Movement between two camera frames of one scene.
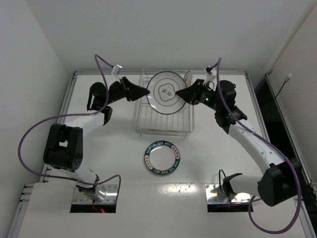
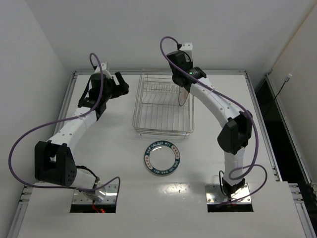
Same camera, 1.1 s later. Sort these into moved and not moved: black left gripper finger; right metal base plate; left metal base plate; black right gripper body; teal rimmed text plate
Moved: black right gripper body; black left gripper finger
Not moved: right metal base plate; teal rimmed text plate; left metal base plate
